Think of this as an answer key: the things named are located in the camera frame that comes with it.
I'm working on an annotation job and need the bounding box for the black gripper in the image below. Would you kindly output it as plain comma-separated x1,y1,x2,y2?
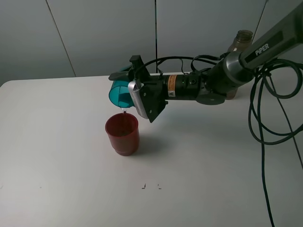
108,72,205,122

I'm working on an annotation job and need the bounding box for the teal transparent plastic cup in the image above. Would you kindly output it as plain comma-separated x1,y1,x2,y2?
108,65,134,108

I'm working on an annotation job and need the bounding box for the smoky transparent water bottle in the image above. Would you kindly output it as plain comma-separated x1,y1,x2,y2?
224,30,254,100

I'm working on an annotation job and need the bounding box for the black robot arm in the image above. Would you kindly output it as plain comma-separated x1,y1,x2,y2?
109,5,303,122

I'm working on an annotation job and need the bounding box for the red plastic cup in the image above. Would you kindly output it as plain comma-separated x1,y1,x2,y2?
105,112,140,156

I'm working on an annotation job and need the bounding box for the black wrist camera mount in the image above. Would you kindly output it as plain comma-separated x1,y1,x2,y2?
128,55,150,88

